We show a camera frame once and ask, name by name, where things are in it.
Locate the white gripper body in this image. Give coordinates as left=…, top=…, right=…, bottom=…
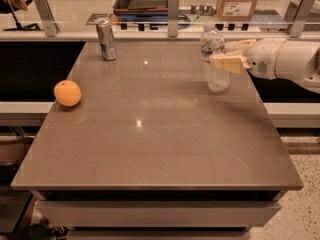
left=247, top=38, right=286, bottom=80

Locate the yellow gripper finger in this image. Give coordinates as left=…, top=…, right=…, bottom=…
left=209, top=54, right=251, bottom=74
left=225, top=39, right=256, bottom=56

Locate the clear plastic water bottle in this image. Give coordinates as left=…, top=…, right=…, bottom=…
left=200, top=21, right=230, bottom=93

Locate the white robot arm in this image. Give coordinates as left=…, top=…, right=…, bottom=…
left=209, top=38, right=320, bottom=93

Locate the brown cardboard box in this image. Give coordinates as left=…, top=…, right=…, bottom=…
left=216, top=0, right=257, bottom=21

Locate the silver blue drink can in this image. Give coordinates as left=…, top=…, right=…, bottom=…
left=95, top=18, right=117, bottom=61

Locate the orange fruit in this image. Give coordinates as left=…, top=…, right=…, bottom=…
left=54, top=80, right=81, bottom=107

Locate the black stand with rod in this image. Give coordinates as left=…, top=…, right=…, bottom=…
left=0, top=0, right=40, bottom=31

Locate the right metal glass bracket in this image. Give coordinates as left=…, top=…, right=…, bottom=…
left=288, top=0, right=315, bottom=38

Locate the metal glass bracket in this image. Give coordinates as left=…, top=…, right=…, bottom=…
left=34, top=0, right=59, bottom=37
left=168, top=0, right=179, bottom=37
left=288, top=0, right=315, bottom=38

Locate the middle metal glass bracket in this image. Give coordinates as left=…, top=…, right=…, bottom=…
left=168, top=0, right=179, bottom=37

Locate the left metal glass bracket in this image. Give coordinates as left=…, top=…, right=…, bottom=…
left=34, top=0, right=59, bottom=37

